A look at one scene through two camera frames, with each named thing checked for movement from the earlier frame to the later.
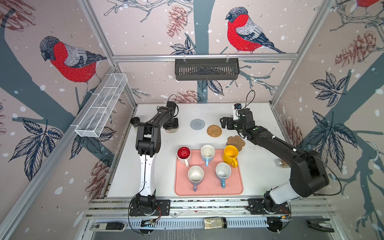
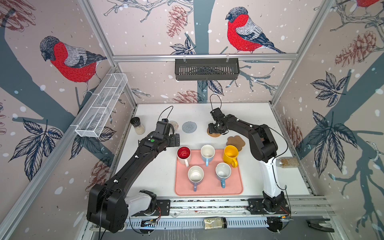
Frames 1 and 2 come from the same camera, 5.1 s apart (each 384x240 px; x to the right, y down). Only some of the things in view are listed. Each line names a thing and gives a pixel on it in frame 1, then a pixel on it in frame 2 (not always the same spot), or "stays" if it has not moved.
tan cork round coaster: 214,131 stays
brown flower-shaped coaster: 236,141 stays
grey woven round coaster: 197,124 → 189,127
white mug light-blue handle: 207,153 stays
